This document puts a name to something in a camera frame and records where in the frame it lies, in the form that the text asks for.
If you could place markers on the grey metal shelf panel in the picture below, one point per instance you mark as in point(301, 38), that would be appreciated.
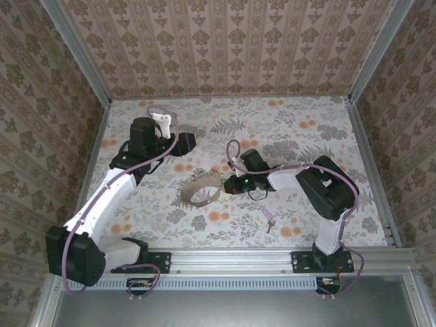
point(221, 310)

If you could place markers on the key with purple cap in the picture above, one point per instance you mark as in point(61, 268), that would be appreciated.
point(267, 215)

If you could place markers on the aluminium frame post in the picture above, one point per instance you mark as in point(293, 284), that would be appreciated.
point(381, 51)
point(78, 54)

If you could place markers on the aluminium table side rail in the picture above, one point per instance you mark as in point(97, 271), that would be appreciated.
point(368, 153)
point(101, 129)

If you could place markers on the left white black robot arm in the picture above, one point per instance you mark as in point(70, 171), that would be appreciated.
point(112, 194)

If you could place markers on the aluminium frame bar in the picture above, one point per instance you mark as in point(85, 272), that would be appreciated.
point(424, 313)
point(44, 306)

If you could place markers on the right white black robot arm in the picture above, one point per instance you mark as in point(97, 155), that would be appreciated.
point(327, 197)

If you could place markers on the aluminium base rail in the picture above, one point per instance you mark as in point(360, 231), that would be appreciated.
point(231, 260)

